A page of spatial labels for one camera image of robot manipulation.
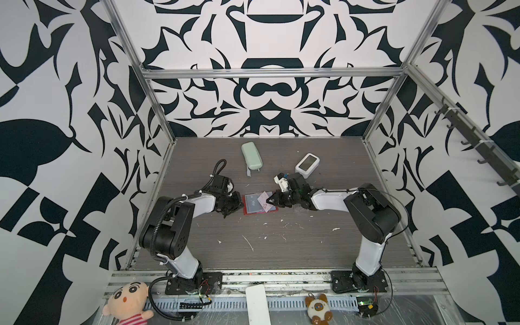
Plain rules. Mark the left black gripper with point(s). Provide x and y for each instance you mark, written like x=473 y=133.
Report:
x=238 y=203

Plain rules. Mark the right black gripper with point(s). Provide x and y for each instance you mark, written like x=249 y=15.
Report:
x=277 y=199

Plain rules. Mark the red leather card holder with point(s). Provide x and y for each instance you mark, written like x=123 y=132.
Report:
x=256 y=204

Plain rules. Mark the pink white card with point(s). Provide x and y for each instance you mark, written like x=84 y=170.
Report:
x=263 y=201

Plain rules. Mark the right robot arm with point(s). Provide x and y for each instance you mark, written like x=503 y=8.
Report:
x=373 y=214

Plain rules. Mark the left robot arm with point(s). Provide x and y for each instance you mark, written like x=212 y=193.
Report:
x=166 y=231

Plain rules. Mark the white digital clock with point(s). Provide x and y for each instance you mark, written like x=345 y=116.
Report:
x=307 y=165

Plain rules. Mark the green glasses case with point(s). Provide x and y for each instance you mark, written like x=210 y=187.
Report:
x=252 y=156

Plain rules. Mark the white rectangular box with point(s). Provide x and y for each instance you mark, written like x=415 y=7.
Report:
x=257 y=305

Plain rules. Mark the brown white plush toy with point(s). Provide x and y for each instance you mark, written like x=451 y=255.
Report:
x=318 y=309

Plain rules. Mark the small green circuit board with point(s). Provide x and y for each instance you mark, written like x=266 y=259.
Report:
x=367 y=308

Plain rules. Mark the cartoon boy plush doll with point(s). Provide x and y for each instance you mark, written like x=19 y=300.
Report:
x=127 y=304

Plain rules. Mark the grey hook rack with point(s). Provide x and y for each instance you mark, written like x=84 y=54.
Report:
x=490 y=152

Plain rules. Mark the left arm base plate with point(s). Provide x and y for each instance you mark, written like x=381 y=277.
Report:
x=204 y=283

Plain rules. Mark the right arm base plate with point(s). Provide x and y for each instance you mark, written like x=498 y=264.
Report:
x=357 y=282

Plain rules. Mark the white cable duct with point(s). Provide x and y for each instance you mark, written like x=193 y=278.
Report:
x=222 y=304

